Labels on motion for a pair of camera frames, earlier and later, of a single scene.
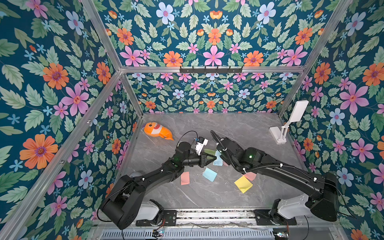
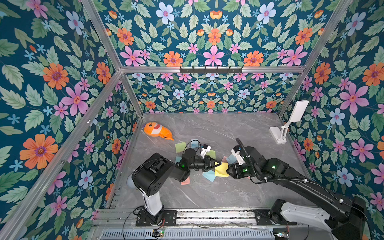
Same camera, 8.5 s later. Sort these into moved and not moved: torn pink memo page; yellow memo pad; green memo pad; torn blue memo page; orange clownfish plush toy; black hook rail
Moved: yellow memo pad; torn blue memo page
Not moved: black hook rail; green memo pad; torn pink memo page; orange clownfish plush toy
